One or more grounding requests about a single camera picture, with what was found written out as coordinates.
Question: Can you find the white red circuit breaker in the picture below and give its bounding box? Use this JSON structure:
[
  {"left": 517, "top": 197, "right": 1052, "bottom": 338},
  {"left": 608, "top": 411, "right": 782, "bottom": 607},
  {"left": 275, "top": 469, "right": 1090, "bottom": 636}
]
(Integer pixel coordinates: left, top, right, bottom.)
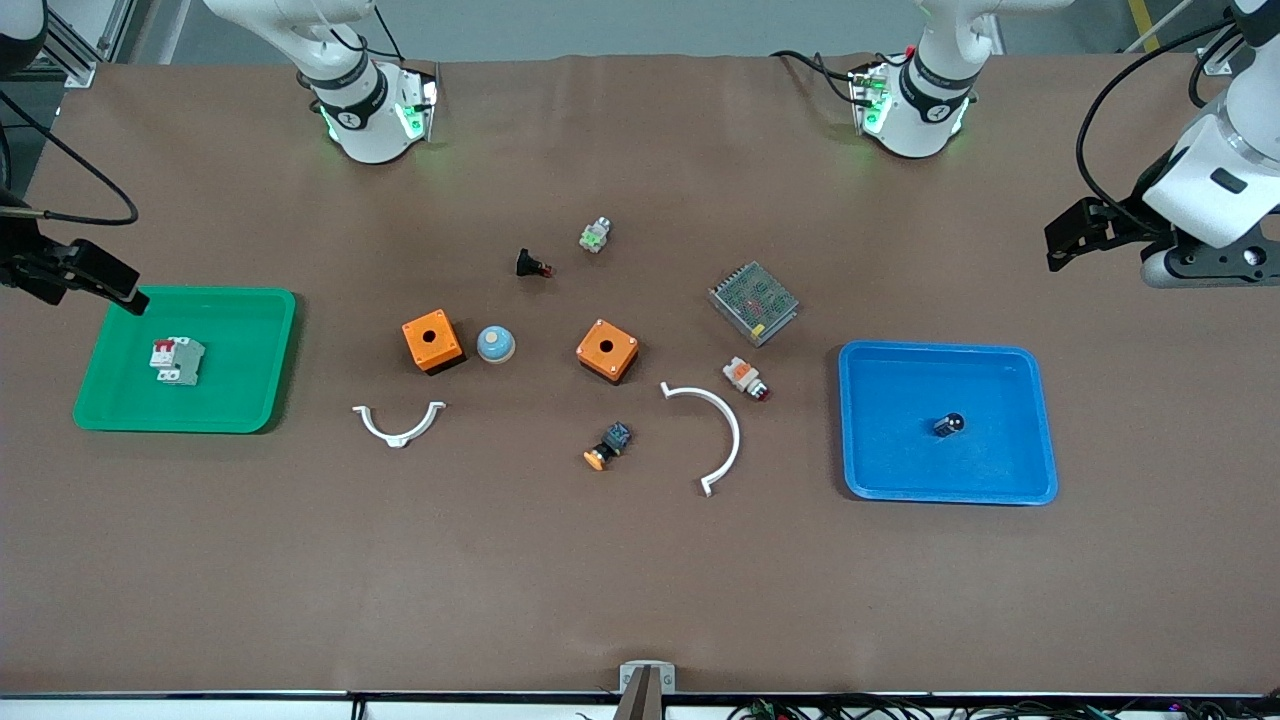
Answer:
[{"left": 149, "top": 336, "right": 207, "bottom": 387}]

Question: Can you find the green plastic tray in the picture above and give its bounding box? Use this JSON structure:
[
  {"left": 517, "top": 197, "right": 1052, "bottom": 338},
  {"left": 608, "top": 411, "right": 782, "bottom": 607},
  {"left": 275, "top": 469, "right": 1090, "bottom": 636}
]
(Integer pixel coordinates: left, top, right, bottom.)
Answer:
[{"left": 72, "top": 286, "right": 298, "bottom": 435}]

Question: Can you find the blue plastic tray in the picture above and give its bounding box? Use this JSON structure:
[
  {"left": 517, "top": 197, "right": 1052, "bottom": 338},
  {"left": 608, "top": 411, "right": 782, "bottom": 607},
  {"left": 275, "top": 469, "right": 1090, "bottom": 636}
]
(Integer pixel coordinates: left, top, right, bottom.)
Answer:
[{"left": 837, "top": 340, "right": 1060, "bottom": 507}]

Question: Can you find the orange button box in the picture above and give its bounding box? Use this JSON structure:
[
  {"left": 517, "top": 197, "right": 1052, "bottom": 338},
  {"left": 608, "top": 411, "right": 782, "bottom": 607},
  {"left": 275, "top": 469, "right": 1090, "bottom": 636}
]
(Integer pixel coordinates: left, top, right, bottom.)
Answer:
[
  {"left": 401, "top": 308, "right": 467, "bottom": 376},
  {"left": 575, "top": 318, "right": 641, "bottom": 385}
]

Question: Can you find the metal mesh power supply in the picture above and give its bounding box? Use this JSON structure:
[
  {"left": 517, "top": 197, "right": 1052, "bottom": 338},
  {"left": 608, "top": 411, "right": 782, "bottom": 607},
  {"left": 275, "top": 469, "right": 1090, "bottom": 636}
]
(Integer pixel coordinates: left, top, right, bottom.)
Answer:
[{"left": 708, "top": 261, "right": 801, "bottom": 348}]

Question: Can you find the orange white indicator lamp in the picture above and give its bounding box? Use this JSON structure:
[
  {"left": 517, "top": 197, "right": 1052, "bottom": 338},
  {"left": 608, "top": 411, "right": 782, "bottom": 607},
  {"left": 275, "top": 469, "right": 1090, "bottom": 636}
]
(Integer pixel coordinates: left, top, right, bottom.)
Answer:
[{"left": 721, "top": 356, "right": 772, "bottom": 404}]

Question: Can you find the orange headed black push button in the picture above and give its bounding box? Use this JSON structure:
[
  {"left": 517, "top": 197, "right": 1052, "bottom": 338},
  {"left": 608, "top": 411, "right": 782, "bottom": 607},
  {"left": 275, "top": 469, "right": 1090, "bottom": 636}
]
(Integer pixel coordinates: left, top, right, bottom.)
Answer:
[{"left": 583, "top": 421, "right": 634, "bottom": 472}]

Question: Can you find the dark brown pole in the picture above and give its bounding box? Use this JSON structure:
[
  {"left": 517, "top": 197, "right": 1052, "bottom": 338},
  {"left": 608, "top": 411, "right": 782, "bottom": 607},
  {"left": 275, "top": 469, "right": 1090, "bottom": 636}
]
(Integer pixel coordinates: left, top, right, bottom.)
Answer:
[{"left": 611, "top": 667, "right": 668, "bottom": 720}]

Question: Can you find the aluminium frame profile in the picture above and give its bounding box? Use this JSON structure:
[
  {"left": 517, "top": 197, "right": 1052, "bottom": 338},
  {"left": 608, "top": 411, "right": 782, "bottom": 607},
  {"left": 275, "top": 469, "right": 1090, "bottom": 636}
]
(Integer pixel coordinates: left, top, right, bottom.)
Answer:
[
  {"left": 28, "top": 0, "right": 139, "bottom": 89},
  {"left": 1196, "top": 38, "right": 1246, "bottom": 78}
]

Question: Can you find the black left base cable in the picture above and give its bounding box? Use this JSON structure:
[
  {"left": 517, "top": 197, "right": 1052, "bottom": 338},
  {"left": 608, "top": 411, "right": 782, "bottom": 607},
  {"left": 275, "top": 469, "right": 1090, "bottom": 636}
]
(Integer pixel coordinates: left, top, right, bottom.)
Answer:
[{"left": 769, "top": 48, "right": 916, "bottom": 107}]

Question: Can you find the small white curved bracket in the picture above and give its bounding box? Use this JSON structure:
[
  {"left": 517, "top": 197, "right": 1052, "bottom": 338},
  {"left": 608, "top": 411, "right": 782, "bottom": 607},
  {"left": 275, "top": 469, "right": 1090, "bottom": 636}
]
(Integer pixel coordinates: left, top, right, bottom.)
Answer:
[{"left": 351, "top": 401, "right": 448, "bottom": 450}]

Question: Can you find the large white curved bracket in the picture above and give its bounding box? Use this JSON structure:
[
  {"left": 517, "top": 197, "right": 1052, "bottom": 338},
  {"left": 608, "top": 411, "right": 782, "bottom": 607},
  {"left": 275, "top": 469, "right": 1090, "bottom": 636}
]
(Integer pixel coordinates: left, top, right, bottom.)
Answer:
[{"left": 659, "top": 381, "right": 743, "bottom": 498}]

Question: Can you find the white black table edge rail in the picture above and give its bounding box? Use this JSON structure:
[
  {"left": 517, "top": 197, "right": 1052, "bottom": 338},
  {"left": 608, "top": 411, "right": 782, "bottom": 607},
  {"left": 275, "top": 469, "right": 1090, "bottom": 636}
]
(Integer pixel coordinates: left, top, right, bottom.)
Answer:
[{"left": 0, "top": 689, "right": 1280, "bottom": 720}]

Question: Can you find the grey metal mount bracket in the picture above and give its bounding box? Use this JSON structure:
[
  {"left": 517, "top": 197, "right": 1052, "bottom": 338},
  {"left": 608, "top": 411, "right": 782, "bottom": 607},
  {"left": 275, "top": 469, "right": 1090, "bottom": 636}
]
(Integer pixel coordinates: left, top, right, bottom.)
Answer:
[{"left": 619, "top": 660, "right": 677, "bottom": 695}]

